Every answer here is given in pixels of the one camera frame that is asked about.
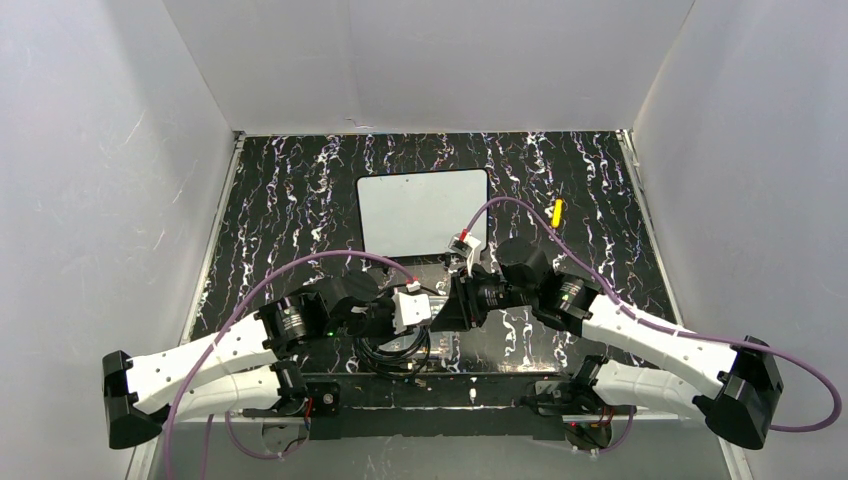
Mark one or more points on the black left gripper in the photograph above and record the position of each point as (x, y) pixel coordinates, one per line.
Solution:
(383, 317)

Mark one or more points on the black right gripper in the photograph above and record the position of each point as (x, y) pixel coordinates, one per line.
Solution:
(469, 302)

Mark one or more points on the small white whiteboard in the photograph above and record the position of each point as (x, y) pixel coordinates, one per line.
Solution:
(417, 214)

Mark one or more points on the red whiteboard marker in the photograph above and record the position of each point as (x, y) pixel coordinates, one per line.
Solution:
(441, 305)

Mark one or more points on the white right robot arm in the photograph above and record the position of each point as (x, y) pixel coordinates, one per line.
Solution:
(733, 388)

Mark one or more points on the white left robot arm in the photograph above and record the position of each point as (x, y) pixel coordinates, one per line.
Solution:
(247, 365)

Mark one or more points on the clear plastic parts box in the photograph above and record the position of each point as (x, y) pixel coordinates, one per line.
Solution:
(406, 355)

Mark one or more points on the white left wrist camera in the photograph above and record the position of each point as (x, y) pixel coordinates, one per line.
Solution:
(410, 310)

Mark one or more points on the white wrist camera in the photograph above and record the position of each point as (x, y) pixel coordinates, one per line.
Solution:
(410, 310)
(467, 247)

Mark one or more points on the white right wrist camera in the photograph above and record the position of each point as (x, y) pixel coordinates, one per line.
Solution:
(467, 247)

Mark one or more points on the aluminium front rail frame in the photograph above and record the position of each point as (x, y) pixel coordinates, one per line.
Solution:
(430, 404)

